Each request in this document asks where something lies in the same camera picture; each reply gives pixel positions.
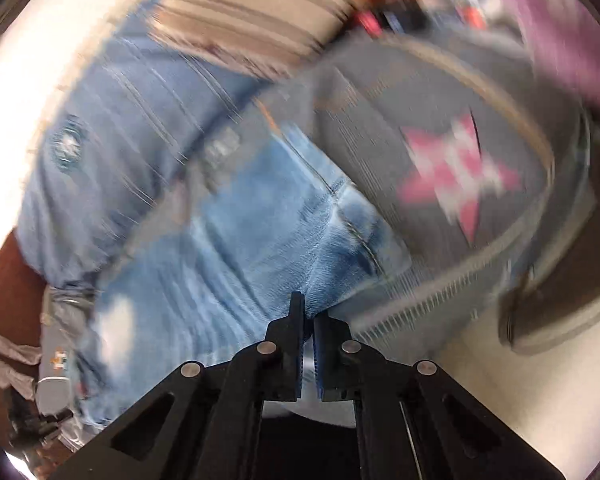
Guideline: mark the blue plaid pillow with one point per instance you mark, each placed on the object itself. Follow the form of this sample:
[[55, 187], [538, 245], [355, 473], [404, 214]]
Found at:
[[130, 125]]

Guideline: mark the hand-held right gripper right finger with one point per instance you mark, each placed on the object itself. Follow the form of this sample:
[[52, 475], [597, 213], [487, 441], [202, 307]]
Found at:
[[325, 360]]

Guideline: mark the grey star printed duvet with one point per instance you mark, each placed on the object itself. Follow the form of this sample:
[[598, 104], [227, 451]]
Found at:
[[380, 110]]

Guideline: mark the brown headboard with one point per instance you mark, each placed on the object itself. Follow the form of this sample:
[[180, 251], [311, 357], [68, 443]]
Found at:
[[10, 290]]

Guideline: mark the grey cloth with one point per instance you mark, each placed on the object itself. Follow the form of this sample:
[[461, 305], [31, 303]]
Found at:
[[5, 360]]

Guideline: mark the dark object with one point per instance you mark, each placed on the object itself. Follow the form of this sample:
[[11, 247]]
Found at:
[[570, 290]]

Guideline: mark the purple cloth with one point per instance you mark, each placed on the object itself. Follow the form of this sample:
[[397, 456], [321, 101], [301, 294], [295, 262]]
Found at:
[[560, 25]]

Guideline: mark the beige striped pillow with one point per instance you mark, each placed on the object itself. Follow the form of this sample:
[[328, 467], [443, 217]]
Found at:
[[260, 10]]

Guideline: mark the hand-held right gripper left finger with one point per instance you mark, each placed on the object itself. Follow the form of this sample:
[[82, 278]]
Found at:
[[286, 360]]

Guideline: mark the light blue denim pants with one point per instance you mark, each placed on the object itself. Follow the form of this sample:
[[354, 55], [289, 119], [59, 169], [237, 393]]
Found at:
[[260, 240]]

